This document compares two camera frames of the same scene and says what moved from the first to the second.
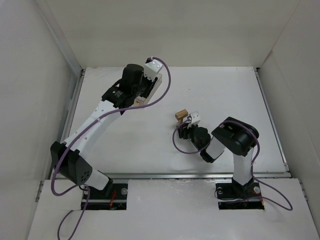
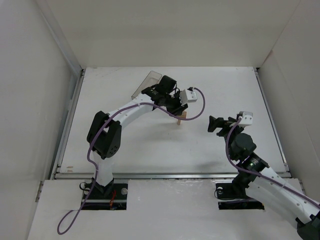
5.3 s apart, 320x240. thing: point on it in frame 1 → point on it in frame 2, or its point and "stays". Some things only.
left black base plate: (114, 197) stays
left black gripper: (150, 85) → (176, 107)
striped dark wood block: (181, 114) stays
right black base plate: (234, 196) stays
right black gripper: (185, 129) → (223, 124)
